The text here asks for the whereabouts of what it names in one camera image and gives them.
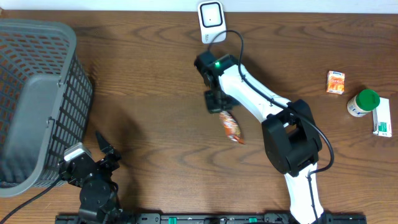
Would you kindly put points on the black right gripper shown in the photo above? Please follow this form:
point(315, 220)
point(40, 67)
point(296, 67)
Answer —
point(211, 105)

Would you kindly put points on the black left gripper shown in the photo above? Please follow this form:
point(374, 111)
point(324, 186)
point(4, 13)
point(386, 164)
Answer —
point(108, 165)

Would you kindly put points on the red Top chocolate bar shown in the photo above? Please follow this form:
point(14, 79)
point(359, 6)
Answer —
point(231, 127)

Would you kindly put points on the orange snack packet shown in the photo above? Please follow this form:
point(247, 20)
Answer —
point(335, 82)

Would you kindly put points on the small green white can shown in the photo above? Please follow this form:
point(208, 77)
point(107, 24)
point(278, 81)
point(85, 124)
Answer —
point(363, 103)

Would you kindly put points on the white Panadol medicine box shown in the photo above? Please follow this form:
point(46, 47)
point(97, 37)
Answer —
point(382, 125)

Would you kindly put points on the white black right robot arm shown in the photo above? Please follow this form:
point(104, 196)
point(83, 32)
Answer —
point(290, 141)

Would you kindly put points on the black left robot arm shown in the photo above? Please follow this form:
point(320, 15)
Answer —
point(99, 193)

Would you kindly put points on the white barcode scanner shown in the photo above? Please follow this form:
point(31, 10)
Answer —
point(212, 21)

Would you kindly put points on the grey plastic basket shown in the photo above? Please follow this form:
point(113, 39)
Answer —
point(46, 97)

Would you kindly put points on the black mounting rail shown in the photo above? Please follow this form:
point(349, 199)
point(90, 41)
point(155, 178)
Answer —
point(155, 218)

